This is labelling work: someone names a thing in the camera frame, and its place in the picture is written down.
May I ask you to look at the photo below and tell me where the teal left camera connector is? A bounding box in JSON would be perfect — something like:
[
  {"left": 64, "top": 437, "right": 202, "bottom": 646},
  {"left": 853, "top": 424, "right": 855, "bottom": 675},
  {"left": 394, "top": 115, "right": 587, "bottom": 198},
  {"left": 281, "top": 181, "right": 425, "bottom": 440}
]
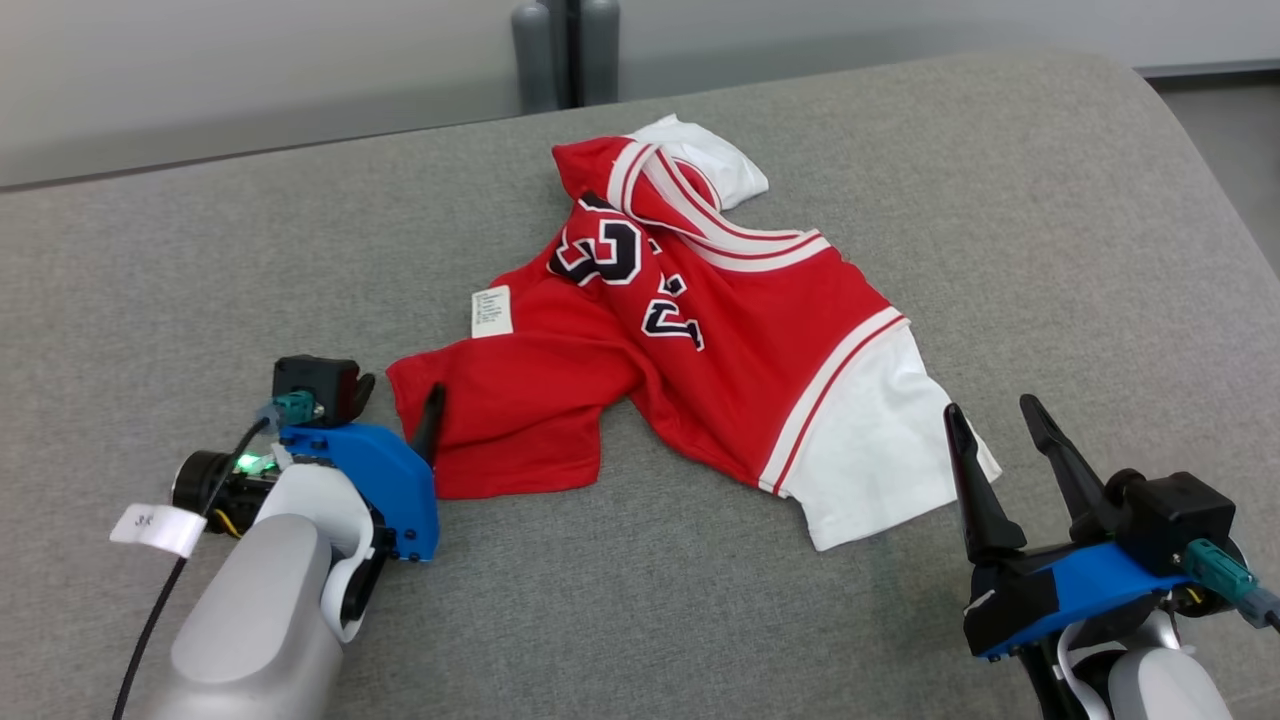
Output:
[{"left": 258, "top": 392, "right": 319, "bottom": 426}]

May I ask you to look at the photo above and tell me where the white left cable label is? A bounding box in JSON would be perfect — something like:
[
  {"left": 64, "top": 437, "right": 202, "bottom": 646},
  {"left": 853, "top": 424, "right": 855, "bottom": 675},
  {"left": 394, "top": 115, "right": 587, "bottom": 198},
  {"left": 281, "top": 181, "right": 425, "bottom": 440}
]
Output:
[{"left": 110, "top": 505, "right": 206, "bottom": 558}]

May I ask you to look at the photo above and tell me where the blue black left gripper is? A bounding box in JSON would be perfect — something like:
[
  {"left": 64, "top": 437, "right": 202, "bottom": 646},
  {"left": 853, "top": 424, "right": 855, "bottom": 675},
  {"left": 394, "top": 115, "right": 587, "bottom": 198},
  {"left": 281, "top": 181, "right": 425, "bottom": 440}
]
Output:
[{"left": 172, "top": 372, "right": 448, "bottom": 563}]

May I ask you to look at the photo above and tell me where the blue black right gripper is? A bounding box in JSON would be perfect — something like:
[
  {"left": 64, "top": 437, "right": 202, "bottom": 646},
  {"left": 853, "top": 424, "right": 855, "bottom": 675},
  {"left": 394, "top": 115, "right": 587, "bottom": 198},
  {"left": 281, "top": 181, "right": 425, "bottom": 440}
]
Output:
[{"left": 943, "top": 394, "right": 1196, "bottom": 661}]

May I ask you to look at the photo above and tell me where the red white basketball jersey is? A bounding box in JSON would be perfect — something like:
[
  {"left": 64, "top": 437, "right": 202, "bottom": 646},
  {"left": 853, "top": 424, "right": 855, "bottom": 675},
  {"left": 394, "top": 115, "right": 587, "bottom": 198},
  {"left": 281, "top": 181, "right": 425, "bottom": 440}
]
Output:
[{"left": 387, "top": 113, "right": 1003, "bottom": 553}]

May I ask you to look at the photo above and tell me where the grey cylinder bumper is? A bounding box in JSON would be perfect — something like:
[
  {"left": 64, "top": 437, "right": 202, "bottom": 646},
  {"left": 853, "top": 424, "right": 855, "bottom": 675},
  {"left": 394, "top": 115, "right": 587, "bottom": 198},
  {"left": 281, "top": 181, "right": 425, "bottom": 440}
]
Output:
[
  {"left": 511, "top": 0, "right": 559, "bottom": 113},
  {"left": 578, "top": 0, "right": 621, "bottom": 106}
]

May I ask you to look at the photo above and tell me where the teal camera connector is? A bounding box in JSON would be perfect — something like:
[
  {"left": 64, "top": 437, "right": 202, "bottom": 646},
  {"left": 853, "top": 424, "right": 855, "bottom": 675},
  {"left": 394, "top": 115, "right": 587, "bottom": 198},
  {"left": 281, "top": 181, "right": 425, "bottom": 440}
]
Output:
[
  {"left": 1185, "top": 538, "right": 1280, "bottom": 629},
  {"left": 258, "top": 392, "right": 319, "bottom": 426}
]

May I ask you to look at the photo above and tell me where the teal right camera connector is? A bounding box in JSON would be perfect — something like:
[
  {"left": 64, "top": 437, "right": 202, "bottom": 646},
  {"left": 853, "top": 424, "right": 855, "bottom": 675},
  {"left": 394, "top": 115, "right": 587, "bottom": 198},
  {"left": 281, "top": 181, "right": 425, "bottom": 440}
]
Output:
[{"left": 1185, "top": 538, "right": 1280, "bottom": 629}]

